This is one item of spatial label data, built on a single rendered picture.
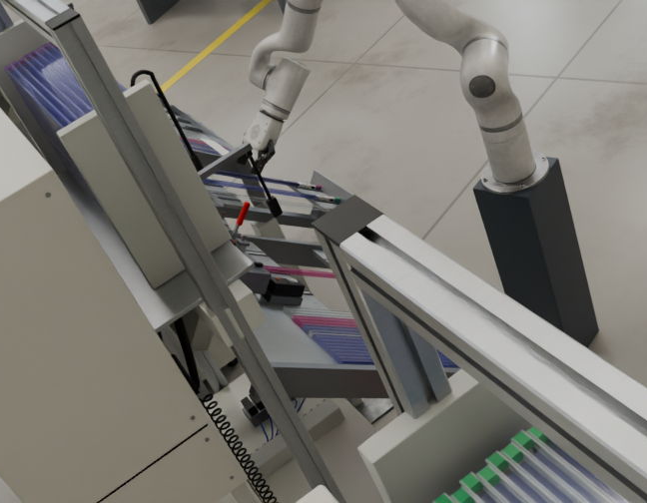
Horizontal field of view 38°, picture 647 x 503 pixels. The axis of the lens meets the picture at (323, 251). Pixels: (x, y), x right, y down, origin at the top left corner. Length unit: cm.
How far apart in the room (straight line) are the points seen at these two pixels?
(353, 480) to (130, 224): 92
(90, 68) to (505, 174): 157
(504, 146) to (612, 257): 96
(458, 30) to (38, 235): 139
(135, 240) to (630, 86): 305
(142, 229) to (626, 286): 209
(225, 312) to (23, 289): 31
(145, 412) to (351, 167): 285
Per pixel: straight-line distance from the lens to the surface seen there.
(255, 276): 197
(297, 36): 252
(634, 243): 349
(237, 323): 155
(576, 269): 297
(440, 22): 244
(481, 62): 243
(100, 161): 151
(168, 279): 163
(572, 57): 460
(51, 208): 139
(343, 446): 228
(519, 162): 265
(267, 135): 261
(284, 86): 262
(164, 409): 162
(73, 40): 129
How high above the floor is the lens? 228
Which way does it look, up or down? 36 degrees down
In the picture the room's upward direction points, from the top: 24 degrees counter-clockwise
